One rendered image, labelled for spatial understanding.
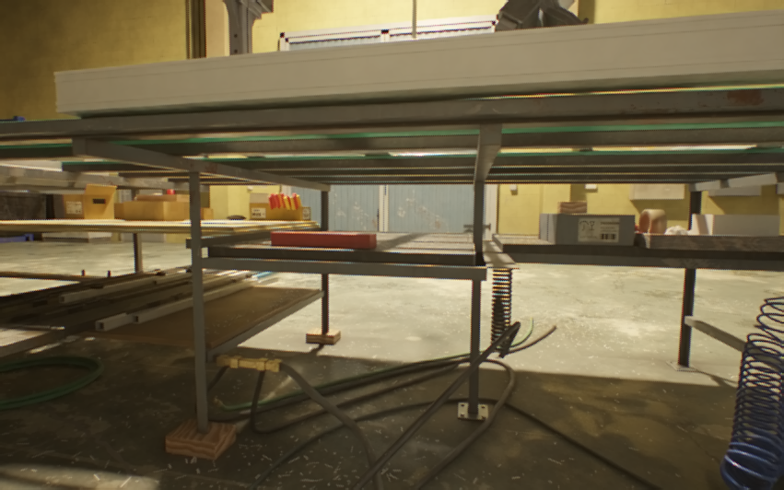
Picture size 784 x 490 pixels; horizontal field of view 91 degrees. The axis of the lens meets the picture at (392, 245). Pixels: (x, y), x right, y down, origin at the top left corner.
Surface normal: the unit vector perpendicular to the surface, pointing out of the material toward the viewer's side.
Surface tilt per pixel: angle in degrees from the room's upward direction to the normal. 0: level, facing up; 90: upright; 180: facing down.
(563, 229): 90
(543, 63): 90
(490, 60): 90
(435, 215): 90
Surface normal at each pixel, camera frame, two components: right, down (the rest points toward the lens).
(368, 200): -0.19, 0.08
